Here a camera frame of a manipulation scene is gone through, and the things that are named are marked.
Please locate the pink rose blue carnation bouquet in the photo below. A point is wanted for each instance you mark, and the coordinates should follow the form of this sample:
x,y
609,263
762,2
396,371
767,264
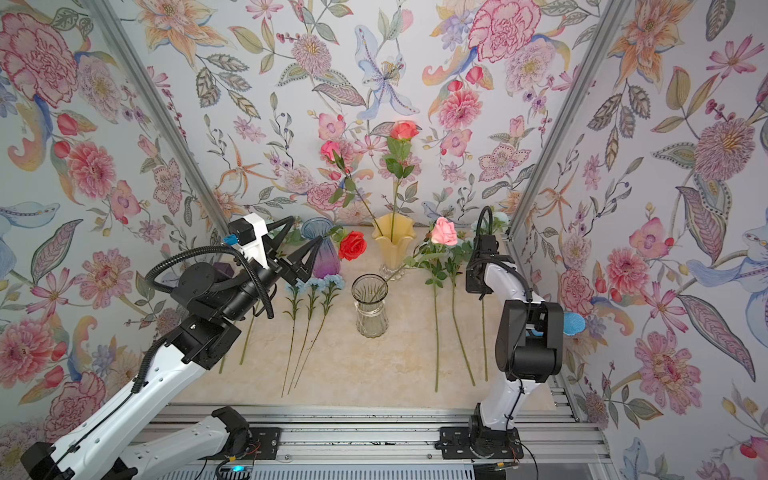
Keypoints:
x,y
370,170

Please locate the purple perfume bottle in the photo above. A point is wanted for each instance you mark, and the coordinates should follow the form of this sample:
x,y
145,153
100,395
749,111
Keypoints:
x,y
224,270

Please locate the pink rose stem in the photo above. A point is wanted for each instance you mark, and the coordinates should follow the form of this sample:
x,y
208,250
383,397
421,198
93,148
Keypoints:
x,y
443,233

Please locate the left aluminium corner post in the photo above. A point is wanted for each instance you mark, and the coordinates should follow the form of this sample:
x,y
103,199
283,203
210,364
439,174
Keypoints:
x,y
106,20

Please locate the clear ribbed glass vase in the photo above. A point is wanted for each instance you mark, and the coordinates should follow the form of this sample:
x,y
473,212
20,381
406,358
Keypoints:
x,y
369,292

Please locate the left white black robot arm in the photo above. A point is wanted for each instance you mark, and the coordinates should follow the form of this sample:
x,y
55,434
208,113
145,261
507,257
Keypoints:
x,y
218,286

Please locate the right aluminium corner post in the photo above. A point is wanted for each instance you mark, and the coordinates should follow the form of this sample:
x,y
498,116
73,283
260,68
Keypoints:
x,y
607,27

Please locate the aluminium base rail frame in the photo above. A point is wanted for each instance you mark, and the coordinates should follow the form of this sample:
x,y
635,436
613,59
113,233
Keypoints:
x,y
383,435

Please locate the blue purple glass vase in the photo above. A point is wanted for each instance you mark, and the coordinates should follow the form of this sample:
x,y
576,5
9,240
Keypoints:
x,y
327,261

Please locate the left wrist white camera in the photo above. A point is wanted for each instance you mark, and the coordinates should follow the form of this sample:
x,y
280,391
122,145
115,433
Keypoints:
x,y
245,235

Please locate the aluminium corner post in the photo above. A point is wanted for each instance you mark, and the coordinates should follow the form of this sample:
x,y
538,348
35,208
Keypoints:
x,y
106,20
607,27

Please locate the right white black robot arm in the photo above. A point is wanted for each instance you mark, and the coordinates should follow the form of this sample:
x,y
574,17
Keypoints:
x,y
528,347

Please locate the red rose stem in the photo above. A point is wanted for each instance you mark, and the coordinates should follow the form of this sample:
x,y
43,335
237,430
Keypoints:
x,y
351,244

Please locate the blue carnation stem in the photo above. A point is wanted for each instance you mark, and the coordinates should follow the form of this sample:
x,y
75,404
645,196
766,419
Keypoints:
x,y
301,338
294,297
322,294

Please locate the yellow ruffled glass vase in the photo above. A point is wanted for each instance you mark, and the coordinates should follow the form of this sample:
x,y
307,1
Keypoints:
x,y
393,233

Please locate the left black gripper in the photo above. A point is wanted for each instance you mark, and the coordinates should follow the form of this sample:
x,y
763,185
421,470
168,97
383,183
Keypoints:
x,y
289,271

